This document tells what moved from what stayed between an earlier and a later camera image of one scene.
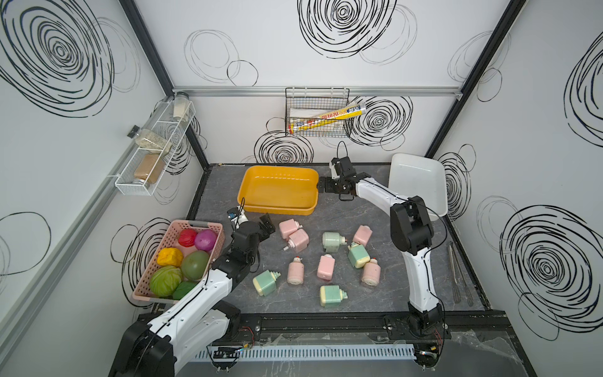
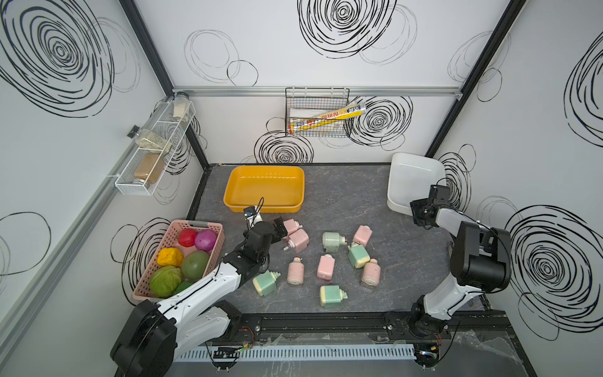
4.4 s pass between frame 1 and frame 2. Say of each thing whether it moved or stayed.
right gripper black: moved
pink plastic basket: stayed
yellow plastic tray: moved
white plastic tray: stayed
